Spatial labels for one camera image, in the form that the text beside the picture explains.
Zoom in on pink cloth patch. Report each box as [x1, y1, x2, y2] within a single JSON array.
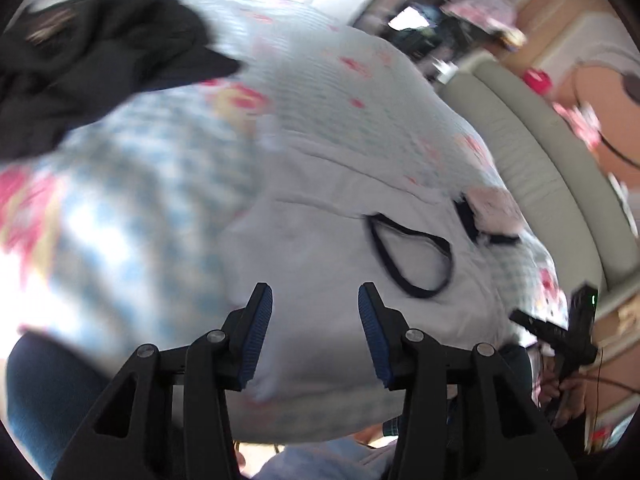
[[462, 185, 527, 239]]

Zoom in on person's blue jeans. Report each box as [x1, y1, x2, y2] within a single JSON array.
[[5, 332, 126, 480]]

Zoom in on red round object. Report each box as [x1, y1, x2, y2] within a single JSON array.
[[521, 67, 553, 96]]

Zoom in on blue checked floral quilt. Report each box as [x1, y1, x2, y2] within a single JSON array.
[[0, 0, 572, 447]]

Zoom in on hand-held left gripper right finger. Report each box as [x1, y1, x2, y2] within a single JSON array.
[[358, 282, 577, 480]]

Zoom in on padded beige headboard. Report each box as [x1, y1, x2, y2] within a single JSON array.
[[439, 57, 628, 293]]

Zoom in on dark shelf unit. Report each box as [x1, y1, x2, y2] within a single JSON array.
[[352, 0, 503, 78]]

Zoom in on black clothes pile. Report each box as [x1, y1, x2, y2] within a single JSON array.
[[0, 0, 247, 161]]

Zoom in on light blue garment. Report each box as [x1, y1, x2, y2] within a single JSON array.
[[235, 434, 402, 480]]

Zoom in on person's right hand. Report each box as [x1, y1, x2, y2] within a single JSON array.
[[537, 355, 588, 429]]

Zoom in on white t-shirt with dark trim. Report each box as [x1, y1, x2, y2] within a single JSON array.
[[220, 150, 547, 442]]

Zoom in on pink floral cloth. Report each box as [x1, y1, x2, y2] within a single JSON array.
[[442, 0, 527, 51]]

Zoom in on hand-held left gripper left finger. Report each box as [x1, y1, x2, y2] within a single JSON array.
[[52, 283, 274, 480]]

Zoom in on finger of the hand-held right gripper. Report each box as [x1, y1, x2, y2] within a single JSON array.
[[508, 308, 569, 347]]

